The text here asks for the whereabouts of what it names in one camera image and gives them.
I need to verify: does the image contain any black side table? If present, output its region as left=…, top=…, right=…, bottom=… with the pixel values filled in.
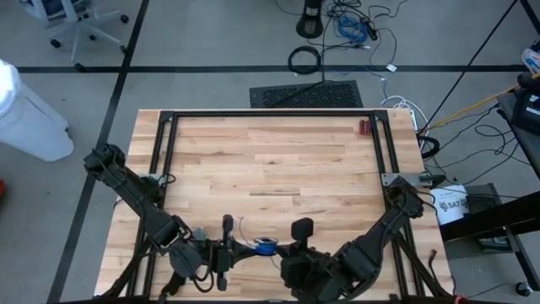
left=438, top=182, right=540, bottom=292

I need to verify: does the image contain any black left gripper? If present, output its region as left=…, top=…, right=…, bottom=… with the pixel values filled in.
left=208, top=214, right=258, bottom=292

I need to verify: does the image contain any black cylindrical bin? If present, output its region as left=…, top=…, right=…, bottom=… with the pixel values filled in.
left=295, top=0, right=325, bottom=40

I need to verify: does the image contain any black slanted pole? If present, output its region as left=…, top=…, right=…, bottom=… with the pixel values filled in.
left=418, top=0, right=519, bottom=133

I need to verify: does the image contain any grey side table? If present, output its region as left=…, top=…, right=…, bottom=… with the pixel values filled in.
left=496, top=90, right=540, bottom=181

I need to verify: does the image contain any white trash bin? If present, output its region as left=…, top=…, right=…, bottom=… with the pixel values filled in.
left=0, top=58, right=75, bottom=163

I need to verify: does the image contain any black equipment case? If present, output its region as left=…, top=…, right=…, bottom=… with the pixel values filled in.
left=511, top=71, right=540, bottom=137

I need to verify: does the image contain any white blue office chair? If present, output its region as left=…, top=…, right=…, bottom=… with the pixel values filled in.
left=19, top=0, right=130, bottom=72

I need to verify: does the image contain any white floor cable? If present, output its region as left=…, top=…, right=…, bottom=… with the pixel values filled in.
left=379, top=95, right=423, bottom=116

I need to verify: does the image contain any black cable spool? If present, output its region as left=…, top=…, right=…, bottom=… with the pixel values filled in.
left=252, top=236, right=280, bottom=257

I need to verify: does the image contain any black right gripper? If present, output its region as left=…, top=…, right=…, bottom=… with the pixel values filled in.
left=276, top=217, right=338, bottom=301

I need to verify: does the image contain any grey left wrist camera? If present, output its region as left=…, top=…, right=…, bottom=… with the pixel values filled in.
left=168, top=242, right=204, bottom=279

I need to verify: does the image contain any coiled black floor cable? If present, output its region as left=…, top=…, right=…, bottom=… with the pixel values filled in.
left=287, top=45, right=323, bottom=76

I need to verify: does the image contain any black perforated floor mat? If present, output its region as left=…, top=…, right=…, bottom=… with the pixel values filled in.
left=249, top=80, right=365, bottom=109

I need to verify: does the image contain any yellow floor cable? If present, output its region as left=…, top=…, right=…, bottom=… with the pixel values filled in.
left=425, top=72, right=540, bottom=130

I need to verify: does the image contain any blue cord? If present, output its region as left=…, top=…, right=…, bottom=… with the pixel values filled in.
left=238, top=215, right=283, bottom=271

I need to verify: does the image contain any black power strip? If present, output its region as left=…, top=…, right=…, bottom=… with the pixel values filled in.
left=360, top=16, right=379, bottom=41

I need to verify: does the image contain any person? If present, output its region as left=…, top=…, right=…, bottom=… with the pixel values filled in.
left=521, top=46, right=540, bottom=75

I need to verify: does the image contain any tangled blue floor cable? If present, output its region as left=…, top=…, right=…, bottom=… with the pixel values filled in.
left=336, top=15, right=369, bottom=44

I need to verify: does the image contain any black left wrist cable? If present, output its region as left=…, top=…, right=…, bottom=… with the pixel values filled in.
left=185, top=248, right=216, bottom=294

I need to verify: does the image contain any brown tipped black cable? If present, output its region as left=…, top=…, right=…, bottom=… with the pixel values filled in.
left=427, top=248, right=440, bottom=282

